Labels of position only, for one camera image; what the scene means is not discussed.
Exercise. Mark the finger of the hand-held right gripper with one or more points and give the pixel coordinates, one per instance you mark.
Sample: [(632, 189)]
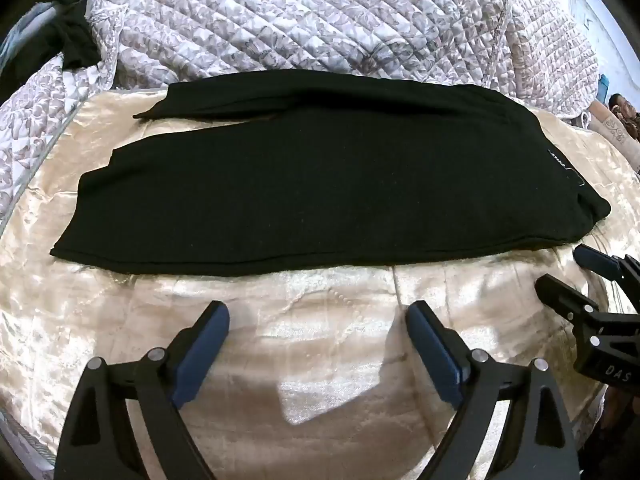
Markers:
[(565, 297), (600, 262)]

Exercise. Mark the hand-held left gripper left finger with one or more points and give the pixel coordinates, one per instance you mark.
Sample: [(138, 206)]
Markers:
[(200, 355)]

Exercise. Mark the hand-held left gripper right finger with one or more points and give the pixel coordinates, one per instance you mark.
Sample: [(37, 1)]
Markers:
[(435, 355)]

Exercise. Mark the black pants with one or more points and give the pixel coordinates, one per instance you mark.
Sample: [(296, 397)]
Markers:
[(325, 185)]

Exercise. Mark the gold satin blanket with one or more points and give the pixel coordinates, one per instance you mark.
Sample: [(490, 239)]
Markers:
[(325, 335)]

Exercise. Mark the white panelled door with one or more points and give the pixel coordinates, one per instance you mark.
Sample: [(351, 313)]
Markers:
[(582, 5)]

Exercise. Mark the black cloth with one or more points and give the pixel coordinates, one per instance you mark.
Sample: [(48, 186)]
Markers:
[(70, 40)]

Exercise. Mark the floral quilted comforter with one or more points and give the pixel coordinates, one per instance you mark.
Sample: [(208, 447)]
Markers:
[(300, 20)]

